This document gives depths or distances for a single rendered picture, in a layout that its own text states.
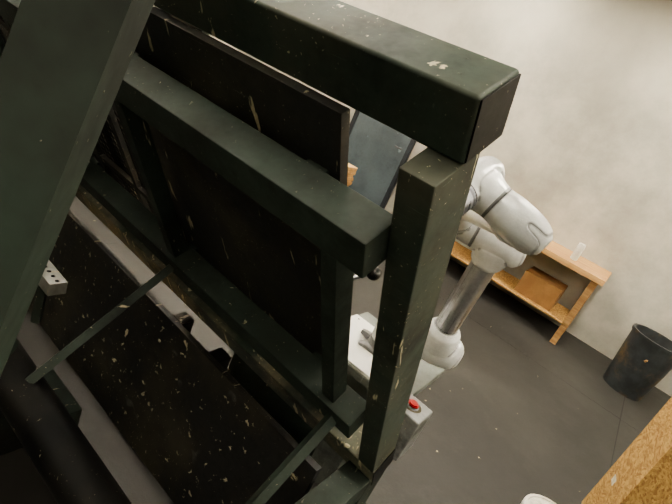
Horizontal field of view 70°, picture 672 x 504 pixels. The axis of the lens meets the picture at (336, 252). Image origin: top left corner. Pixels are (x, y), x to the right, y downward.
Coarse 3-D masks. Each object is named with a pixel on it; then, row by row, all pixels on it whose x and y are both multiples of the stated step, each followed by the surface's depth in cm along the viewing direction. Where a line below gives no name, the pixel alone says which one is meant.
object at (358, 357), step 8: (352, 320) 239; (360, 320) 242; (352, 328) 232; (360, 328) 235; (368, 328) 238; (352, 336) 225; (360, 336) 228; (352, 344) 218; (352, 352) 212; (360, 352) 215; (368, 352) 218; (352, 360) 207; (360, 360) 209; (368, 360) 212; (360, 368) 204; (368, 368) 206; (368, 376) 201
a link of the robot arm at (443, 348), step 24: (480, 240) 172; (480, 264) 177; (504, 264) 173; (456, 288) 192; (480, 288) 185; (456, 312) 194; (432, 336) 204; (456, 336) 204; (432, 360) 209; (456, 360) 207
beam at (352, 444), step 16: (80, 192) 225; (96, 208) 219; (112, 224) 213; (128, 240) 207; (144, 256) 202; (176, 288) 192; (192, 304) 188; (208, 320) 183; (224, 336) 179; (240, 352) 175; (256, 352) 169; (256, 368) 171; (272, 368) 164; (272, 384) 168; (288, 384) 161; (288, 400) 164; (304, 400) 157; (304, 416) 161; (320, 416) 153; (336, 432) 150; (336, 448) 154; (352, 448) 147; (384, 464) 147
